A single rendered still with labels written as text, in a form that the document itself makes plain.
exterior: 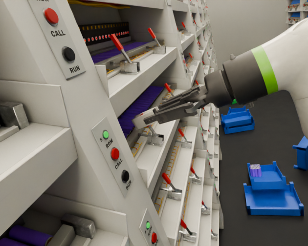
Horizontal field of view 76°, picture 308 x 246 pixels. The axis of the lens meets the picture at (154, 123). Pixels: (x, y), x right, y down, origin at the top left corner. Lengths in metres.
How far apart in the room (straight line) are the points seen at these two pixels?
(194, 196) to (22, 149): 0.75
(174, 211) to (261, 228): 0.94
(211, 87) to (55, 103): 0.28
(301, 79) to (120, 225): 0.36
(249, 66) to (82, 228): 0.37
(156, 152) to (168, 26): 0.56
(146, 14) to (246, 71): 0.60
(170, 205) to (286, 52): 0.46
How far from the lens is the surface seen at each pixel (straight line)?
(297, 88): 0.42
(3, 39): 0.26
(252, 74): 0.39
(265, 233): 1.46
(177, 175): 0.70
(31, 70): 0.25
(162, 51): 0.70
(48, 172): 0.24
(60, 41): 0.28
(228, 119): 2.48
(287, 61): 0.40
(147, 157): 0.48
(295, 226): 1.50
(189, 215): 0.83
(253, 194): 1.64
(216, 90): 0.40
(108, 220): 0.33
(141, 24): 0.92
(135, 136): 0.51
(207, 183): 1.20
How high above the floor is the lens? 1.18
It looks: 22 degrees down
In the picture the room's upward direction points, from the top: 19 degrees counter-clockwise
